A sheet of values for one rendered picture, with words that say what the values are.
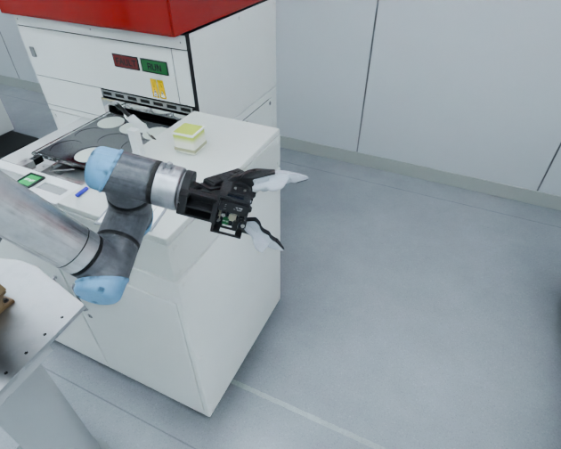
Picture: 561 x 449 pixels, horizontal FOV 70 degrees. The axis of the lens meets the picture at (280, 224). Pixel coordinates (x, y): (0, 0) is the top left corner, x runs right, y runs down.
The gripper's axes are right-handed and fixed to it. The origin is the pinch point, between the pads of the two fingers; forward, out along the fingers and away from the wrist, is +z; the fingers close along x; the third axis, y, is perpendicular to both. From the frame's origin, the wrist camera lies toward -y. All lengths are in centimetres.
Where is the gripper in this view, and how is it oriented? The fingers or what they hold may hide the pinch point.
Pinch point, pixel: (296, 214)
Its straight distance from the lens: 71.3
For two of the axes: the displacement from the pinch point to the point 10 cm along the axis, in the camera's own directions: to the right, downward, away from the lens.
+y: -0.4, 5.0, -8.7
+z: 9.6, 2.5, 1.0
